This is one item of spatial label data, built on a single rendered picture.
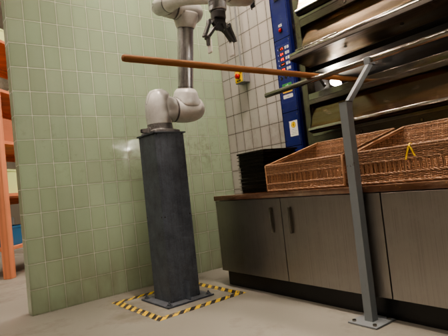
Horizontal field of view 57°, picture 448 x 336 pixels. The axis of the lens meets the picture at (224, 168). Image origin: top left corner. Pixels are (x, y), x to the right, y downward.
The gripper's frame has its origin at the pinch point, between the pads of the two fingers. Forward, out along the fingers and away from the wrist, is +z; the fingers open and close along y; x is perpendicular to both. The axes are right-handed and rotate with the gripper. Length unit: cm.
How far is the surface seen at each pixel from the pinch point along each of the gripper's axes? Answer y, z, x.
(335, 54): -84, -7, 7
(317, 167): -35, 60, 24
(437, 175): -34, 68, 82
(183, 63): 31.1, 11.7, 11.6
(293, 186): -36, 69, 7
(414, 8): -68, -11, 64
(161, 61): 41.6, 11.9, 11.3
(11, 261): 49, 122, -270
